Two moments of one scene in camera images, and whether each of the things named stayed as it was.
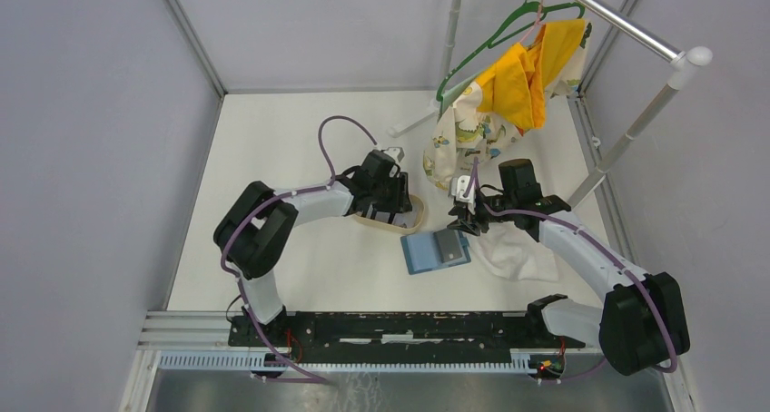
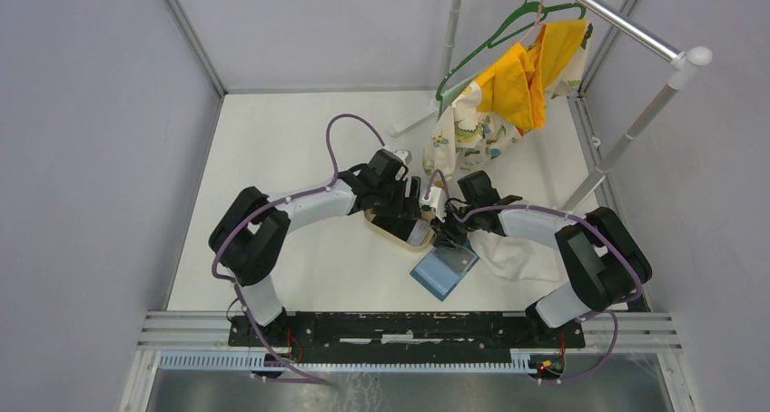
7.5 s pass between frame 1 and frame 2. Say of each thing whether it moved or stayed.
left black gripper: stayed
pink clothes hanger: stayed
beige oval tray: moved
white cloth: stayed
